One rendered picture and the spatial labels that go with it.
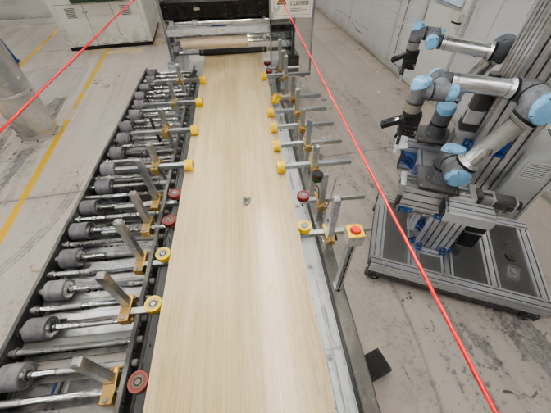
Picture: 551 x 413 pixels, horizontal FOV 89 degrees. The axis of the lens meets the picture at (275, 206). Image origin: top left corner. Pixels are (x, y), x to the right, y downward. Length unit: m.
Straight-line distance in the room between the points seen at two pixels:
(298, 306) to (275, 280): 0.17
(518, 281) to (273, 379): 2.11
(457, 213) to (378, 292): 0.97
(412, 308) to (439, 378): 0.48
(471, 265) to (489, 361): 0.67
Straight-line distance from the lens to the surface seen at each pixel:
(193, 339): 1.39
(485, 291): 2.64
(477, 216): 1.97
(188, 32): 3.92
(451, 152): 1.78
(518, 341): 2.86
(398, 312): 2.52
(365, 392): 1.54
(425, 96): 1.44
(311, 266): 1.81
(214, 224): 1.69
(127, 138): 2.75
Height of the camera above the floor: 2.18
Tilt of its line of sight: 47 degrees down
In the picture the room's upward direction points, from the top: 1 degrees counter-clockwise
